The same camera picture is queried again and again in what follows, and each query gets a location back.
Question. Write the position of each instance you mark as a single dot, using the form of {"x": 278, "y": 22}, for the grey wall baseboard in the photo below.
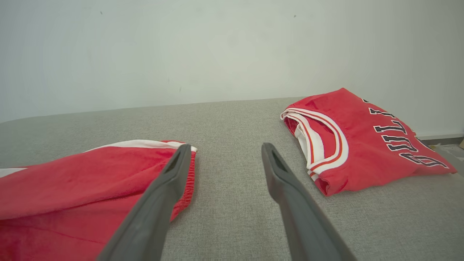
{"x": 442, "y": 137}

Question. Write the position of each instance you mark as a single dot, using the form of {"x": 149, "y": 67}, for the red basketball jersey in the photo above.
{"x": 362, "y": 163}

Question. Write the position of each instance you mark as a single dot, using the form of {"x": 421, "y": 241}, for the red shorts with white stripes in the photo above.
{"x": 72, "y": 188}

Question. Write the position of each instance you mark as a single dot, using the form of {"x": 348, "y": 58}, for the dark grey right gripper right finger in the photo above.
{"x": 304, "y": 224}

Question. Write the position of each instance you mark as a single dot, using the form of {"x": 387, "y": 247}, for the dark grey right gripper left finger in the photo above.
{"x": 148, "y": 221}

